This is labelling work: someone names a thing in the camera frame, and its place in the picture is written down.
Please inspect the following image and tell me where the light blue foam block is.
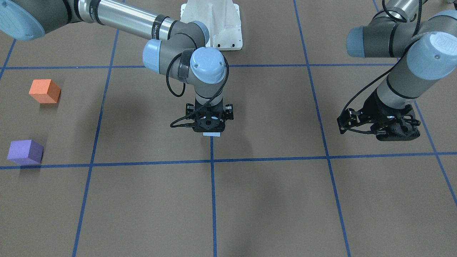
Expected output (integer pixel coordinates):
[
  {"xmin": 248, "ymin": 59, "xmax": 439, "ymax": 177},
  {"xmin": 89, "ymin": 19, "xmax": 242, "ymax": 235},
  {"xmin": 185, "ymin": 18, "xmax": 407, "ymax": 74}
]
[{"xmin": 202, "ymin": 132, "xmax": 221, "ymax": 137}]

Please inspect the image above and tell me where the orange foam block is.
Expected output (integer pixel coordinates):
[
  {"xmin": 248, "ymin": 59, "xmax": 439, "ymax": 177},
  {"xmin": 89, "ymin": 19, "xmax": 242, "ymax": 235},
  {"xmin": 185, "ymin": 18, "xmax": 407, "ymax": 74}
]
[{"xmin": 28, "ymin": 79, "xmax": 61, "ymax": 104}]

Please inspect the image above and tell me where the purple foam block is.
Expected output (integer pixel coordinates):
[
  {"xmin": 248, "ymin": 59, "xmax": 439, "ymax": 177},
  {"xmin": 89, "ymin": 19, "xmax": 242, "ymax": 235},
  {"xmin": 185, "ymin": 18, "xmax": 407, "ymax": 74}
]
[{"xmin": 7, "ymin": 140, "xmax": 44, "ymax": 166}]

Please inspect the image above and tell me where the white camera pedestal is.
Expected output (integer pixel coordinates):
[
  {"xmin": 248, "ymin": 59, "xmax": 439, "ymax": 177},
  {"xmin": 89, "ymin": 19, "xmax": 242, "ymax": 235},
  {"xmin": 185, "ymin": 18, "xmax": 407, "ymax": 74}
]
[{"xmin": 180, "ymin": 0, "xmax": 243, "ymax": 51}]

